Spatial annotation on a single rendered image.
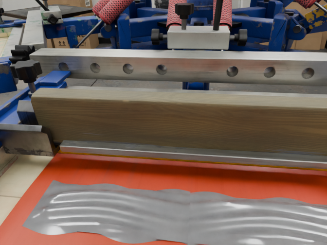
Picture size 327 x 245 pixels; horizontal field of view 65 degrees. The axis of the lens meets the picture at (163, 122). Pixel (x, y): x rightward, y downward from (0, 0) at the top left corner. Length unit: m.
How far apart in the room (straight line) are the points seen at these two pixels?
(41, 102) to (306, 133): 0.32
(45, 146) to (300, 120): 0.31
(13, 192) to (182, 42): 0.39
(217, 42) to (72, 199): 0.39
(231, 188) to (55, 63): 0.42
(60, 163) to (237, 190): 0.24
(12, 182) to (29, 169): 0.03
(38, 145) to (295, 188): 0.33
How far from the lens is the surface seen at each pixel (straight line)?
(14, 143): 0.39
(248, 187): 0.35
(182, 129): 0.31
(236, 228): 0.30
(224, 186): 0.34
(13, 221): 0.35
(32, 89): 0.49
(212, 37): 0.55
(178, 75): 0.51
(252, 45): 1.03
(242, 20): 1.01
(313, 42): 4.70
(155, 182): 0.34
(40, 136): 0.36
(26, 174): 0.40
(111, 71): 0.54
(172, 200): 0.31
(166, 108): 0.30
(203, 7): 1.02
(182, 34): 0.54
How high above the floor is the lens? 1.20
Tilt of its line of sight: 32 degrees down
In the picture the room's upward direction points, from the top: 1 degrees counter-clockwise
